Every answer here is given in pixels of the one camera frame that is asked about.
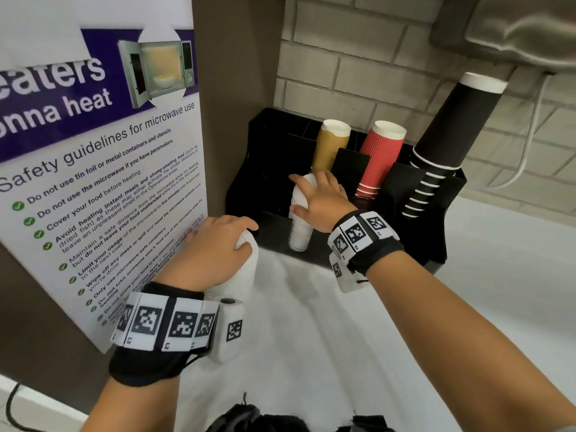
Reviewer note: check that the person's right forearm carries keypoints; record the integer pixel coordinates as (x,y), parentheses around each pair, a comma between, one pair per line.
(450,346)

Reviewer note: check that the microwave safety poster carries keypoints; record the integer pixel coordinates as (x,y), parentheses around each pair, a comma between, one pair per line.
(90,197)

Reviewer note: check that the black chest harness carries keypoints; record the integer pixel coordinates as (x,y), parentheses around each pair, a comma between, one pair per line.
(243,422)

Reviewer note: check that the black cup holder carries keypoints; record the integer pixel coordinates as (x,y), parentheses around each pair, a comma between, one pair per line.
(265,148)

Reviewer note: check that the black right wrist marker band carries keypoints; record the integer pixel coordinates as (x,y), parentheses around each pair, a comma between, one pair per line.
(382,256)

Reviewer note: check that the person's left forearm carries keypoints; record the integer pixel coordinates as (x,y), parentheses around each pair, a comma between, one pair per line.
(130,407)

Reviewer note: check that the black left wrist marker band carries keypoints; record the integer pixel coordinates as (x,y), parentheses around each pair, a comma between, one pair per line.
(139,371)

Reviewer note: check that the stack of black paper cups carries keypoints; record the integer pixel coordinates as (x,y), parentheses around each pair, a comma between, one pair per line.
(459,125)

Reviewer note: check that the black wrist marker band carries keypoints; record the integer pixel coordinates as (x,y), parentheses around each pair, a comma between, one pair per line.
(139,371)
(382,256)

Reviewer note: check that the person's right hand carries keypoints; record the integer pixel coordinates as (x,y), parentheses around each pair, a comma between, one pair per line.
(324,202)

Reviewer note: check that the grey wall-mounted appliance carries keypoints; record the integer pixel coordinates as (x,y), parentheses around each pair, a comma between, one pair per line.
(504,26)

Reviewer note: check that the stack of gold paper cups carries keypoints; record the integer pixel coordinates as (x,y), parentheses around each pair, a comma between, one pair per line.
(328,148)

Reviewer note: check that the stack of red paper cups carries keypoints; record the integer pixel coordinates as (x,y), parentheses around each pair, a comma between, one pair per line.
(380,157)

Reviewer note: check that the person's left hand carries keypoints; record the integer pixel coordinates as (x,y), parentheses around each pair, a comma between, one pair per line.
(202,256)

